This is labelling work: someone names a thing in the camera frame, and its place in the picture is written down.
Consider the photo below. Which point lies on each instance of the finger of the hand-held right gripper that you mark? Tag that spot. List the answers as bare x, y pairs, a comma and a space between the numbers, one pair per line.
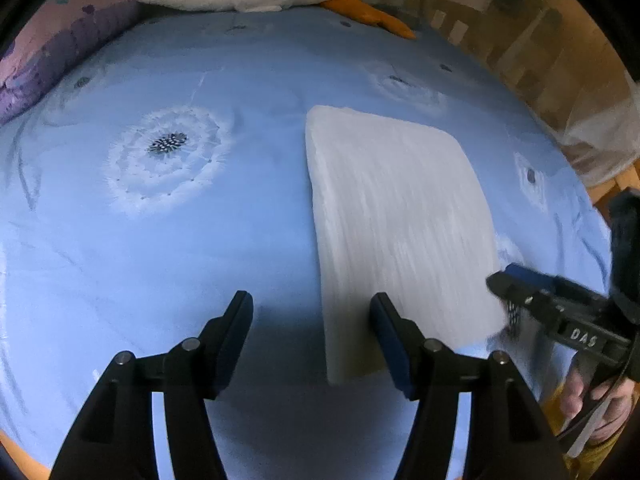
510, 297
527, 275

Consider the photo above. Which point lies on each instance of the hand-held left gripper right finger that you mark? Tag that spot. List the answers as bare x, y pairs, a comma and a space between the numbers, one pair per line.
387, 340

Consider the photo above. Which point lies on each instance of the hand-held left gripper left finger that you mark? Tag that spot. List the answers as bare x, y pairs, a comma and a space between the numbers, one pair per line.
235, 325

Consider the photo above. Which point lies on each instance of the white pants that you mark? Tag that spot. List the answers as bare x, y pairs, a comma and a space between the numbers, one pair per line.
390, 210

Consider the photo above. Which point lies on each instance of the person's right hand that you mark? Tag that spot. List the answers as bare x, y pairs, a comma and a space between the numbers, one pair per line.
580, 390

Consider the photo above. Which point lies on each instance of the blue dandelion print bed sheet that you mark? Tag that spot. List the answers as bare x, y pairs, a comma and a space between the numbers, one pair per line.
200, 240

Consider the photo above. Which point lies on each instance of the person's yellow clothing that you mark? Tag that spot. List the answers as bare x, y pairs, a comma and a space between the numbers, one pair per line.
600, 460

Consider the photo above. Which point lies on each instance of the clear plastic sheet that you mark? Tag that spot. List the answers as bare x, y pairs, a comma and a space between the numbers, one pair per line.
610, 130

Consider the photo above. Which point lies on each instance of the purple heart print quilt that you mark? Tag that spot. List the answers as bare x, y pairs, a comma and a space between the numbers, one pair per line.
60, 45

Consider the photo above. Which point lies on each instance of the wooden bed frame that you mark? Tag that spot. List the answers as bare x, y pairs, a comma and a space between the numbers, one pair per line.
520, 45

